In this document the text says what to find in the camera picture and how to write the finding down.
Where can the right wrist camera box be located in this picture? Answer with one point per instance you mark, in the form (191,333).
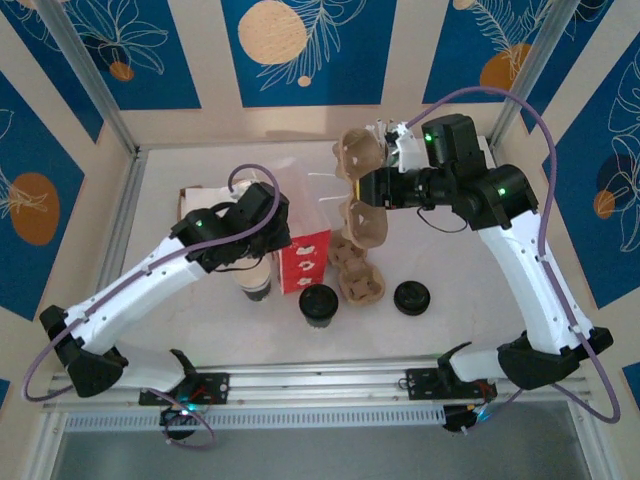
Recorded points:
(410,150)

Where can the red white gift bag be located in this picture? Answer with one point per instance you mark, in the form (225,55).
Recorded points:
(305,260)

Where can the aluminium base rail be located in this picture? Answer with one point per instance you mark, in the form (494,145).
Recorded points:
(320,385)

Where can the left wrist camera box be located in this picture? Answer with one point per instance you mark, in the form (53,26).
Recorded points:
(239,191)

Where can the black paper coffee cup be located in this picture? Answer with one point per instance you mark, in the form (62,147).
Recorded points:
(257,287)

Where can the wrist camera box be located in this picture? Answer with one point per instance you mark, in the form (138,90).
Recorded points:
(410,150)
(239,191)

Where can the white paper napkins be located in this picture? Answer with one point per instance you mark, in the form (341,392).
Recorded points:
(205,200)

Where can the lidded black coffee cup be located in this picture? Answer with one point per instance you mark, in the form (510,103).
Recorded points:
(319,302)

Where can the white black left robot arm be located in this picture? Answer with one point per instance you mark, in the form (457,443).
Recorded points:
(130,285)

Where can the loose black cup lid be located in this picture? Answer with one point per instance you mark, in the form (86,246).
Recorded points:
(411,298)

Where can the aluminium frame post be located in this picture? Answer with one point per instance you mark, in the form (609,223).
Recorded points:
(530,65)
(90,75)

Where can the black controller board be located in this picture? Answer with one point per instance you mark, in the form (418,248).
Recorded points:
(176,420)
(457,420)

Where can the aluminium side rail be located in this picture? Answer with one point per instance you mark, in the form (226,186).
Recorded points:
(122,215)

